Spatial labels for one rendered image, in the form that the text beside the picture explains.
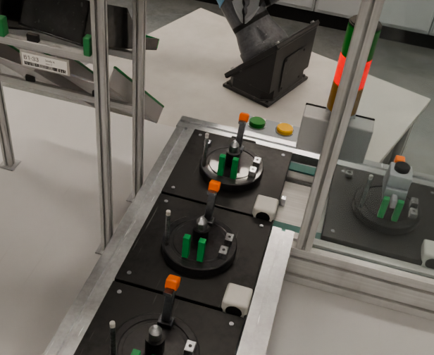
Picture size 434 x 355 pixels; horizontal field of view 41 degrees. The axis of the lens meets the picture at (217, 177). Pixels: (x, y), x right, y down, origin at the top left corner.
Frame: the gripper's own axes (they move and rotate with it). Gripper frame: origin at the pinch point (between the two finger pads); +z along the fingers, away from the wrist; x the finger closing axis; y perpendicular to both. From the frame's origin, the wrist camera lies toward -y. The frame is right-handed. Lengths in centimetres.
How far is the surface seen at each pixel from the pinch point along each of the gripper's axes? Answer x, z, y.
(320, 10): -4, 111, 278
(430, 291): -49, 29, -37
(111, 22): 18.0, -8.0, -29.6
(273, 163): -13.4, 26.3, -13.6
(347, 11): -23, 108, 277
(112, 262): 9, 28, -51
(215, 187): -5.3, 16.5, -37.1
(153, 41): 15.4, 2.0, -14.6
